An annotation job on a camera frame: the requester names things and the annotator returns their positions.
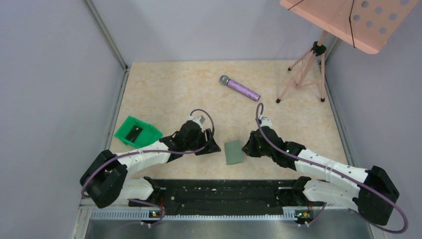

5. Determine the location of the sage green card holder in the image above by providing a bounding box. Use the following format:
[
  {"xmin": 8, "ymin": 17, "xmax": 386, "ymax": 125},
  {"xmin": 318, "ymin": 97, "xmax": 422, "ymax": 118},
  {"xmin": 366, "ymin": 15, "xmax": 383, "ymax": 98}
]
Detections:
[{"xmin": 224, "ymin": 140, "xmax": 245, "ymax": 165}]

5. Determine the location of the black card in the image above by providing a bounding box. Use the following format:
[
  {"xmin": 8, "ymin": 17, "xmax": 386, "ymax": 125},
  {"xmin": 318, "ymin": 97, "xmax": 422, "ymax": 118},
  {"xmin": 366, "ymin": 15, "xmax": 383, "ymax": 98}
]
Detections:
[{"xmin": 125, "ymin": 125, "xmax": 143, "ymax": 143}]

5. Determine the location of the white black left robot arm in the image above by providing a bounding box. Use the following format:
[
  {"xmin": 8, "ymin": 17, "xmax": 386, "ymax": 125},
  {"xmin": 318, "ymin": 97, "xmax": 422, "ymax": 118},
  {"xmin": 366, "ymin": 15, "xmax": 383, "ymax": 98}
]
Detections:
[{"xmin": 80, "ymin": 118, "xmax": 221, "ymax": 208}]

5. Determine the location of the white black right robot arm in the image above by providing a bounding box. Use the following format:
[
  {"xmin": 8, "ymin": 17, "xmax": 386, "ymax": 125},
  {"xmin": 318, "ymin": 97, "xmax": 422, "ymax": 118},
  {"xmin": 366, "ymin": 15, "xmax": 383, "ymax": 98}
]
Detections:
[{"xmin": 242, "ymin": 126, "xmax": 400, "ymax": 226}]

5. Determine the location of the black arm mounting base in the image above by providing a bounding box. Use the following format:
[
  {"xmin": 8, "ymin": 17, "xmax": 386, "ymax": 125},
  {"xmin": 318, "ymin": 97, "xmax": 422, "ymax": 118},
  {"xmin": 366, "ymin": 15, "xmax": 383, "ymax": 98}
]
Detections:
[{"xmin": 147, "ymin": 179, "xmax": 323, "ymax": 217}]

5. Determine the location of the green plastic bin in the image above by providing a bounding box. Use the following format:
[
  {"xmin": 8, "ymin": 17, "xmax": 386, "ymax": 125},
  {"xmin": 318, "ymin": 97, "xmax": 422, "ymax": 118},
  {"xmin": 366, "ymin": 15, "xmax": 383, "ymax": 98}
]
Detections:
[{"xmin": 114, "ymin": 116, "xmax": 163, "ymax": 148}]

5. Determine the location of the purple glitter microphone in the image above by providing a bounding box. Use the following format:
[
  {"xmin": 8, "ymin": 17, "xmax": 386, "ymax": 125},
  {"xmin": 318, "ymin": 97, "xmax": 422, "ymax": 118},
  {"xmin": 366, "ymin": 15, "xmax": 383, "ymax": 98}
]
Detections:
[{"xmin": 219, "ymin": 75, "xmax": 261, "ymax": 102}]

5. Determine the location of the pink music stand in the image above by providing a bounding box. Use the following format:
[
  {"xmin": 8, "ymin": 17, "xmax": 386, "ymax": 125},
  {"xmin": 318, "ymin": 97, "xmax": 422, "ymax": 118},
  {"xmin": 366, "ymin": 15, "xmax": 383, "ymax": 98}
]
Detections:
[{"xmin": 276, "ymin": 0, "xmax": 418, "ymax": 103}]

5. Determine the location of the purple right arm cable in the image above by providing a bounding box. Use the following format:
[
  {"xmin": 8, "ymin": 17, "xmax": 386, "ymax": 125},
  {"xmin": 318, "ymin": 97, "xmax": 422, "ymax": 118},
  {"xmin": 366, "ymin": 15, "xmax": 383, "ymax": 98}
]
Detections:
[{"xmin": 255, "ymin": 103, "xmax": 410, "ymax": 235}]

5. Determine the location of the aluminium front rail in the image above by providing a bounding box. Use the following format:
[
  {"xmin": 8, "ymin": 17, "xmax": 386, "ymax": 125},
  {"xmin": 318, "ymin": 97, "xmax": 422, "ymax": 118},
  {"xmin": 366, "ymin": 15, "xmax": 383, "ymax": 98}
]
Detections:
[{"xmin": 70, "ymin": 205, "xmax": 387, "ymax": 239}]

